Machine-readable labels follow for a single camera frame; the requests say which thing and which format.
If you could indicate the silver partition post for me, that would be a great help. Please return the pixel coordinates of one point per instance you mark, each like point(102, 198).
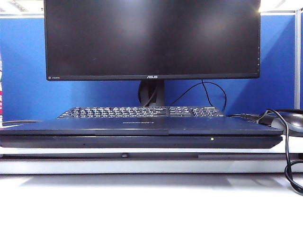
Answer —
point(297, 59)

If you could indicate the black Hasee laptop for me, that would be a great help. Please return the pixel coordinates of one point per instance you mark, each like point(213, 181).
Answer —
point(142, 142)

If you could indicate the black ASUS monitor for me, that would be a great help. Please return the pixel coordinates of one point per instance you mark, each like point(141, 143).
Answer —
point(142, 35)

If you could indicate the black desktop keyboard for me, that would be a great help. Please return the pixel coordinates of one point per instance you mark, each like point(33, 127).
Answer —
point(118, 112)

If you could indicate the small black box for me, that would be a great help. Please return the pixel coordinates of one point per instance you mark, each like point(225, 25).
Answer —
point(264, 121)

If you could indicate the blue office partition panel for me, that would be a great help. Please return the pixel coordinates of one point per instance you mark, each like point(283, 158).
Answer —
point(23, 71)

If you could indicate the black and grey mouse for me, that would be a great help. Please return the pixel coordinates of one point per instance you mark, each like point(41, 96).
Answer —
point(294, 125)

